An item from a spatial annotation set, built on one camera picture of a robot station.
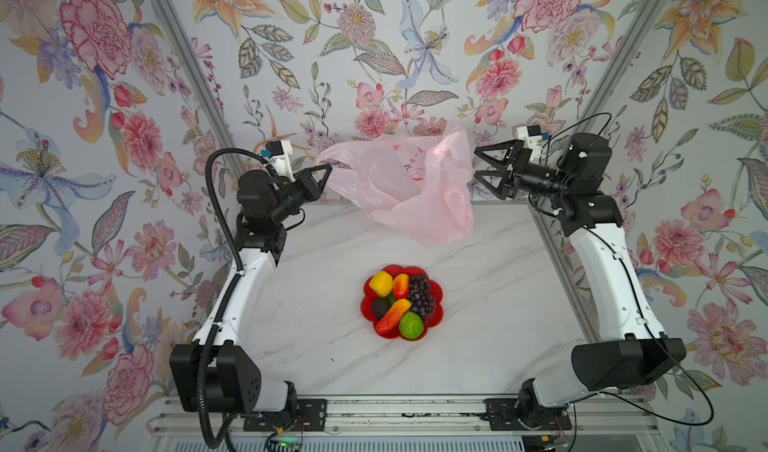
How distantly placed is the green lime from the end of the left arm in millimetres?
419

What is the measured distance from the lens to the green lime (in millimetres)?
818

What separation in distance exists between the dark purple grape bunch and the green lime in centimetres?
3

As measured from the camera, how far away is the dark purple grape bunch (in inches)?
34.5

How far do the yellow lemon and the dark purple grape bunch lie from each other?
7cm

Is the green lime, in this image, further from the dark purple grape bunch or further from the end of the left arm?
the end of the left arm

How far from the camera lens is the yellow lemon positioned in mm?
906

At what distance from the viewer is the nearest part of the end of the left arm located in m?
0.53

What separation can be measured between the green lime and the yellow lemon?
0.32 ft
